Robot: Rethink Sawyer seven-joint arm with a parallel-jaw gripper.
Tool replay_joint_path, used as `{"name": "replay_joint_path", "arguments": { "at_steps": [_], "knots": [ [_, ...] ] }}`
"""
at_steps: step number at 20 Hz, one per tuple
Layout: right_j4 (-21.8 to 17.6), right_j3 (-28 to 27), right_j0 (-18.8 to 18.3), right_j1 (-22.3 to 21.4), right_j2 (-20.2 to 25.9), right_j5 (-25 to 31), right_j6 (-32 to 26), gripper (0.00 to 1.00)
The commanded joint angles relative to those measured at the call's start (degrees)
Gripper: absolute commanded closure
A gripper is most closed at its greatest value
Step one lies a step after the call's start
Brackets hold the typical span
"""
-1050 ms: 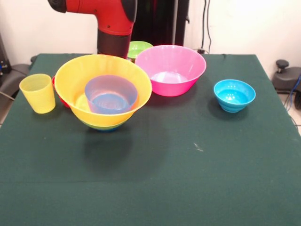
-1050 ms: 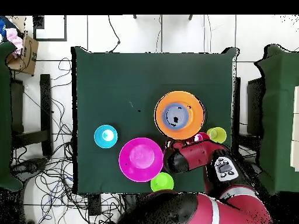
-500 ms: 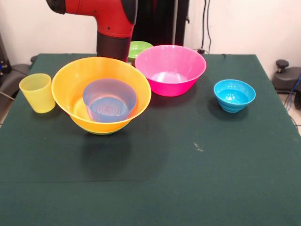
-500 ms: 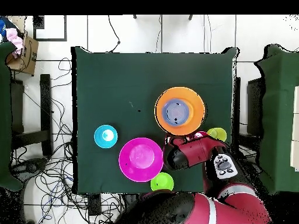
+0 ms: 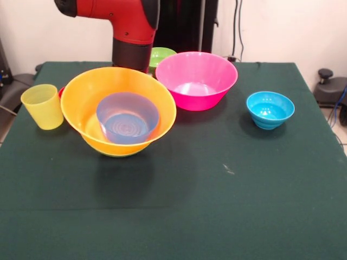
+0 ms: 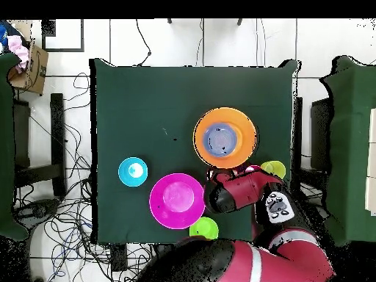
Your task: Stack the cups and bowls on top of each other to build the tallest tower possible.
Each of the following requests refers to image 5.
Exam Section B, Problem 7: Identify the dark green tablecloth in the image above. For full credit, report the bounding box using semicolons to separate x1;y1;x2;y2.
0;61;347;260

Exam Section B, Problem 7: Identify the black wall cable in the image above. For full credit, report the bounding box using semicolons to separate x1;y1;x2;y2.
238;0;245;60
232;0;239;56

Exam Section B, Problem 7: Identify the black floor stand base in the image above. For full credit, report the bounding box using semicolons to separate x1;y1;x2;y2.
313;68;347;108
0;72;35;114

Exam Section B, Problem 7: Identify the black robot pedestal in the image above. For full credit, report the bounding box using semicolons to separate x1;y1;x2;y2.
154;0;219;55

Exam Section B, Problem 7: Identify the small green plastic bowl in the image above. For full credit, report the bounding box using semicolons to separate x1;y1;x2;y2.
149;47;177;74

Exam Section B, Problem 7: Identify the light blue plastic bowl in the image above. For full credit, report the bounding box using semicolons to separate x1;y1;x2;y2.
246;91;296;131

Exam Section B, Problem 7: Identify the pink plastic bowl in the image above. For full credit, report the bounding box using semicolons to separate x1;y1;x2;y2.
155;51;239;112

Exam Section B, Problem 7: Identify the black equipment box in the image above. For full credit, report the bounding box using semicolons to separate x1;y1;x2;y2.
0;37;14;87

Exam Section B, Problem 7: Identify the orange plastic bowl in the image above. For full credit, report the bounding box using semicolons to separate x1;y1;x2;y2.
60;67;177;157

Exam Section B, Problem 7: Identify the yellow plastic cup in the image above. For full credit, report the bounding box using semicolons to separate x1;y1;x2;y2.
21;83;65;131

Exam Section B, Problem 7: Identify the blue cable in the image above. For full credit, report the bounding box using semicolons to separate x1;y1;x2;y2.
327;86;347;128

